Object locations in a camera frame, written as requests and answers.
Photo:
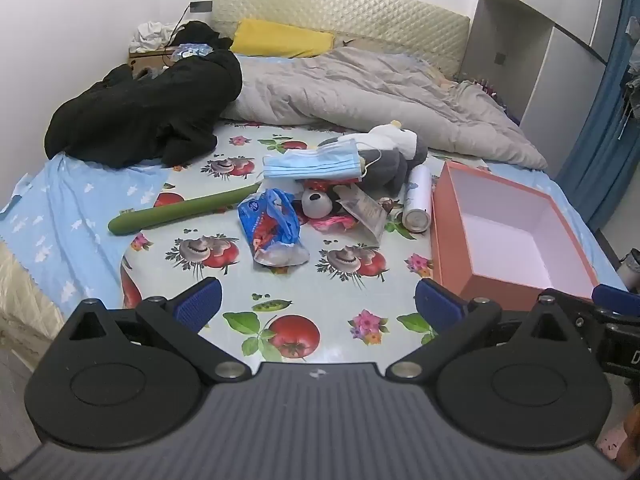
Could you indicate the person's right forearm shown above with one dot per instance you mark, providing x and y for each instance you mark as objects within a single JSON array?
[{"x": 631, "y": 435}]

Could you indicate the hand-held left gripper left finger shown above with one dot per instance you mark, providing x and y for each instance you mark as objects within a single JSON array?
[{"x": 200, "y": 301}]

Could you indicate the beige mattress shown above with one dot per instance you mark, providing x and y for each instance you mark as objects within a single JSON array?
[{"x": 25, "y": 300}]

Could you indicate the blue curtain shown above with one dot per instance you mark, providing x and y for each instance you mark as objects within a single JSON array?
[{"x": 595, "y": 150}]

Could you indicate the yellow pillow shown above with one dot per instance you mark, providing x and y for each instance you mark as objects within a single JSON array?
[{"x": 280, "y": 37}]

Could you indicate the wardrobe wall switch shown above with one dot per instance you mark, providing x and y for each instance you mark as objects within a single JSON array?
[{"x": 500, "y": 57}]

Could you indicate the blue patterned packet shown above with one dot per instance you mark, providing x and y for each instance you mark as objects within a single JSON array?
[{"x": 192, "y": 51}]

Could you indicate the blue-grey hanging garment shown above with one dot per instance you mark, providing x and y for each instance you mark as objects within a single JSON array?
[{"x": 634, "y": 75}]

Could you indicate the black wall socket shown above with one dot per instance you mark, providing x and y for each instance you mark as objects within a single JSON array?
[{"x": 201, "y": 6}]

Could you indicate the orange cardboard box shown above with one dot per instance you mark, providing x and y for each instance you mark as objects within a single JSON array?
[{"x": 495, "y": 220}]

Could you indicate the blue bed sheet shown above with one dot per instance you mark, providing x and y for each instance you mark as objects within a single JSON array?
[{"x": 65, "y": 210}]

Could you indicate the clear plastic packet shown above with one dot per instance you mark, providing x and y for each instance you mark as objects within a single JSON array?
[{"x": 367, "y": 210}]

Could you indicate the fruit print tablecloth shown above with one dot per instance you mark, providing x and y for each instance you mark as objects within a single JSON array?
[{"x": 310, "y": 285}]

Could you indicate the brown cardboard box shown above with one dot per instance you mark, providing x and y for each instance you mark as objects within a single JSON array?
[{"x": 142, "y": 62}]

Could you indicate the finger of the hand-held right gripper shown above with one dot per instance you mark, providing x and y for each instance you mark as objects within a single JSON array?
[{"x": 612, "y": 297}]

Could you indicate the white trash bin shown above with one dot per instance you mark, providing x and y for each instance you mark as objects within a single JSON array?
[{"x": 629, "y": 270}]

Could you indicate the grey wardrobe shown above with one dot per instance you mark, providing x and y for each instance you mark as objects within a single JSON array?
[{"x": 540, "y": 50}]

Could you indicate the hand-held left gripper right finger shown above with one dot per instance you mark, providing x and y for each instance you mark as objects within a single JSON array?
[{"x": 440, "y": 302}]

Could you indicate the blue face mask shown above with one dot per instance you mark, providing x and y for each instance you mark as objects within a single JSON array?
[{"x": 315, "y": 162}]

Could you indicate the black garment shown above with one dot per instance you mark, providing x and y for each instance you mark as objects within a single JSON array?
[{"x": 150, "y": 105}]

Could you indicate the green cucumber toy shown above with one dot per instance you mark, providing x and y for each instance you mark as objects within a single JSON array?
[{"x": 175, "y": 210}]

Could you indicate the beige quilted headboard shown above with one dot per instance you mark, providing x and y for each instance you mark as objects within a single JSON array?
[{"x": 350, "y": 10}]

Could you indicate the grey quilt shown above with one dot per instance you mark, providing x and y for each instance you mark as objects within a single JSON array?
[{"x": 360, "y": 95}]

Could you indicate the white spray can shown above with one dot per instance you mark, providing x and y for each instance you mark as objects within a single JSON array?
[{"x": 417, "y": 200}]

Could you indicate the blue plastic bag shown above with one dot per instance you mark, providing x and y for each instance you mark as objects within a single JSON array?
[{"x": 267, "y": 225}]

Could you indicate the pink ribbon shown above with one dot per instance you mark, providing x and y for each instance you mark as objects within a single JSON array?
[{"x": 332, "y": 222}]

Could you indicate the grey penguin plush toy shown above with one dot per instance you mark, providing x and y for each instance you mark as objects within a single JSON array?
[{"x": 390, "y": 165}]

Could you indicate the black and white mouse plush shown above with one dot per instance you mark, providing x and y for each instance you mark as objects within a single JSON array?
[{"x": 315, "y": 202}]

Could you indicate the white crumpled clothes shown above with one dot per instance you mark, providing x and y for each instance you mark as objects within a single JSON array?
[{"x": 150, "y": 35}]

